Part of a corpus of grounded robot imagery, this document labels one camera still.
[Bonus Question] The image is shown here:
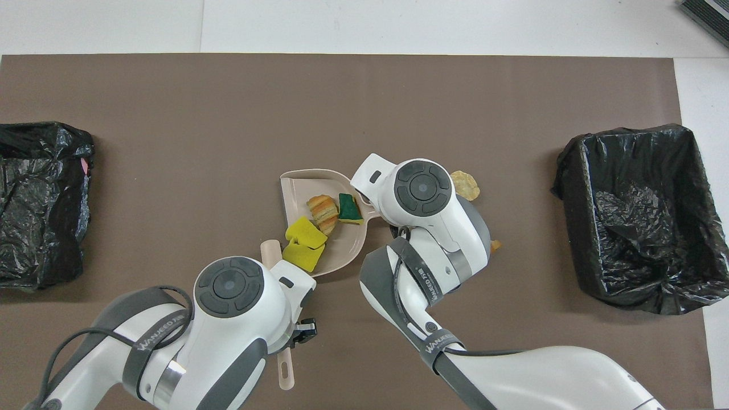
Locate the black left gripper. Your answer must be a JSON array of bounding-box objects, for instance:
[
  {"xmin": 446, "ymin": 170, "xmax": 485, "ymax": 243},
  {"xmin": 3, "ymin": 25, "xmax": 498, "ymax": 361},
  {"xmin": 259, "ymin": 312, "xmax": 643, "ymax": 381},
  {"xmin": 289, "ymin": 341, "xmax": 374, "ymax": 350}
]
[{"xmin": 290, "ymin": 318, "xmax": 318, "ymax": 349}]

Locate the beige hand brush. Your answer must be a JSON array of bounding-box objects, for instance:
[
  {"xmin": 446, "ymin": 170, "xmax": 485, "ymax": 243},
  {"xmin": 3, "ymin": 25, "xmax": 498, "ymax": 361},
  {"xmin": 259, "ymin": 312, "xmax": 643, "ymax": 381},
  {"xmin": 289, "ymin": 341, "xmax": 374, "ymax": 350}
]
[{"xmin": 260, "ymin": 239, "xmax": 297, "ymax": 391}]

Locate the beige crumbly sponge piece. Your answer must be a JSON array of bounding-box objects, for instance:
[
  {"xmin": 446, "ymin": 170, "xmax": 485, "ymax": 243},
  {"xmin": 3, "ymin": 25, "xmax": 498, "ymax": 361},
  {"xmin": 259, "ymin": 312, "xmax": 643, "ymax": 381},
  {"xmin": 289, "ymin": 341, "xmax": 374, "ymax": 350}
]
[{"xmin": 307, "ymin": 194, "xmax": 340, "ymax": 236}]

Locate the green yellow sponge piece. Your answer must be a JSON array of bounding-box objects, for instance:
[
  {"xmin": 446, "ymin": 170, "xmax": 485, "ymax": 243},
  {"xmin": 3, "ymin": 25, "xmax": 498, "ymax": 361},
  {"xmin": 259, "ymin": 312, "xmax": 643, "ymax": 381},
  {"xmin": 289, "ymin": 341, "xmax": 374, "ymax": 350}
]
[{"xmin": 338, "ymin": 193, "xmax": 365, "ymax": 226}]

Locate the beige plastic dustpan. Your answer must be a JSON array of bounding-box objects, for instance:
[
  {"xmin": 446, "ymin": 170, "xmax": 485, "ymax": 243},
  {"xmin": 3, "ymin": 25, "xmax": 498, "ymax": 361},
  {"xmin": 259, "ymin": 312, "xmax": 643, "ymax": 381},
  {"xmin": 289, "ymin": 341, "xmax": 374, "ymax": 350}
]
[{"xmin": 279, "ymin": 169, "xmax": 381, "ymax": 278}]

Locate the pale yellow bread chunk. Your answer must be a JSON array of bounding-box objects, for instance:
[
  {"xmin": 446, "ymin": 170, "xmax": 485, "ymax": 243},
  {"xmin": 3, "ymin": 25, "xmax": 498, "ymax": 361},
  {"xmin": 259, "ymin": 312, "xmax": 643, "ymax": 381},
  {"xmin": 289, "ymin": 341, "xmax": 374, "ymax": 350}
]
[{"xmin": 450, "ymin": 170, "xmax": 481, "ymax": 202}]

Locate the bin wrapped in black bag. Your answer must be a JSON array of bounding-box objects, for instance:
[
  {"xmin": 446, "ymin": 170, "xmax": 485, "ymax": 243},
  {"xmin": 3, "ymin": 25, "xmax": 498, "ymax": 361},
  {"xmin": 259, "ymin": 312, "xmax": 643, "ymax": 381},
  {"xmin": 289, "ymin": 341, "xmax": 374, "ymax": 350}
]
[{"xmin": 0, "ymin": 121, "xmax": 96, "ymax": 291}]

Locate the open bin with black bag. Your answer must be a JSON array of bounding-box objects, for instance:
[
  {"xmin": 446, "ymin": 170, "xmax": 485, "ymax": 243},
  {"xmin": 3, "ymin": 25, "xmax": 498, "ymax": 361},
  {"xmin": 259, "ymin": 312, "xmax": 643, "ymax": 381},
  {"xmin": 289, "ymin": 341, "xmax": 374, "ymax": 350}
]
[{"xmin": 550, "ymin": 124, "xmax": 729, "ymax": 315}]

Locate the brown paper table mat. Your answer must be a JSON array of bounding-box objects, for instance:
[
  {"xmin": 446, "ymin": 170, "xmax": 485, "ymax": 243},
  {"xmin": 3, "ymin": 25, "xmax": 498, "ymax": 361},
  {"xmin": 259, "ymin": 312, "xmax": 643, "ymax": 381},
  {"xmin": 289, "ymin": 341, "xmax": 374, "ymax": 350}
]
[{"xmin": 0, "ymin": 54, "xmax": 716, "ymax": 410}]

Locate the dark striped object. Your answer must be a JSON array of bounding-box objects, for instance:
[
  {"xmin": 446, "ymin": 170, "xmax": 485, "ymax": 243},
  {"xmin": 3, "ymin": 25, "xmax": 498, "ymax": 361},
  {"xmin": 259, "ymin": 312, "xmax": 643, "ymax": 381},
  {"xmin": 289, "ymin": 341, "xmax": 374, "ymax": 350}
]
[{"xmin": 677, "ymin": 0, "xmax": 729, "ymax": 49}]

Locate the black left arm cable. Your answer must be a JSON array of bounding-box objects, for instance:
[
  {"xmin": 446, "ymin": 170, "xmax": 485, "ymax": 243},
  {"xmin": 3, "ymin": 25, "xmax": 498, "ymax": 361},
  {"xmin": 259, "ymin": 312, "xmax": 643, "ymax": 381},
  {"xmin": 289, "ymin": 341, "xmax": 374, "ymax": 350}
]
[{"xmin": 34, "ymin": 285, "xmax": 194, "ymax": 410}]

